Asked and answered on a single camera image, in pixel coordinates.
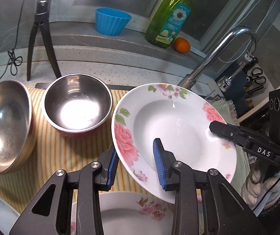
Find chrome faucet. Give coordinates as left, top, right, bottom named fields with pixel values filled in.
left=178, top=26, right=257, bottom=90

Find pink floral white plate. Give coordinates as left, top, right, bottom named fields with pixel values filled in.
left=111, top=83, right=237, bottom=203

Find white plate at edge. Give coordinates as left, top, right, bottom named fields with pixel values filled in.
left=0, top=198, right=20, bottom=234

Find black scissors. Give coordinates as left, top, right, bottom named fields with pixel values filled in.
left=246, top=67, right=267, bottom=85

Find orange fruit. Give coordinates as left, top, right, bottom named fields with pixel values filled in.
left=172, top=37, right=190, bottom=54

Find large steel bowl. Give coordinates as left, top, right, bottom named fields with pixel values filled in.
left=0, top=81, right=36, bottom=174

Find red steel bowl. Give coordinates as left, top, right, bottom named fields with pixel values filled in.
left=41, top=73, right=113, bottom=137

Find striped yellow towel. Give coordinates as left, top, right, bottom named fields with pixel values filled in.
left=0, top=88, right=250, bottom=213

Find black tripod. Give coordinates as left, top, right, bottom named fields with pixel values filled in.
left=26, top=0, right=63, bottom=81

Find green dish soap bottle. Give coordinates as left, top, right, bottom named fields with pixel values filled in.
left=145, top=0, right=194, bottom=49

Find black light cable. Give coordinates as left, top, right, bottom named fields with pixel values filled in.
left=0, top=0, right=28, bottom=84

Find blue ribbed cup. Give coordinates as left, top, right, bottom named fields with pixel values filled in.
left=95, top=7, right=132, bottom=36

